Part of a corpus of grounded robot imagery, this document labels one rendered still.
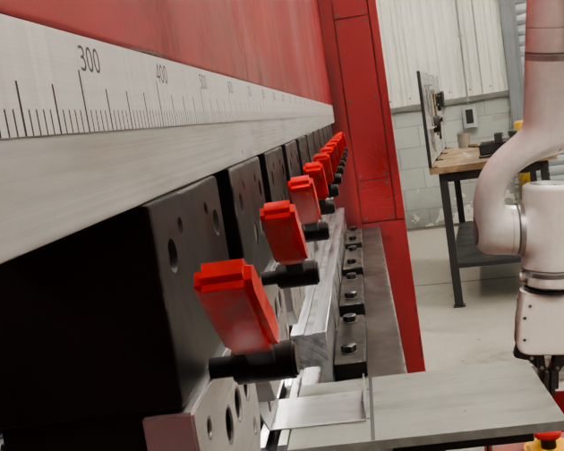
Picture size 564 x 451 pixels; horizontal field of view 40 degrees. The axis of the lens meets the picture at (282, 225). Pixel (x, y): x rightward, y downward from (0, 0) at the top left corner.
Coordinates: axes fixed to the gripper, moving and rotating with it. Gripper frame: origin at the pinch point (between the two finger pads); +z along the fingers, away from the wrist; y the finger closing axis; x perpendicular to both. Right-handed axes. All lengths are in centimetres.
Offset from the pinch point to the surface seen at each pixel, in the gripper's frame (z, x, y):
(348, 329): -1.7, 22.1, -31.9
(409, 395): -14.2, -40.8, -23.4
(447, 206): 29, 369, 19
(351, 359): -2.4, 3.8, -31.0
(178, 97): -47, -82, -36
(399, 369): -0.2, 4.9, -23.0
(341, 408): -14, -43, -31
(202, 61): -49, -74, -37
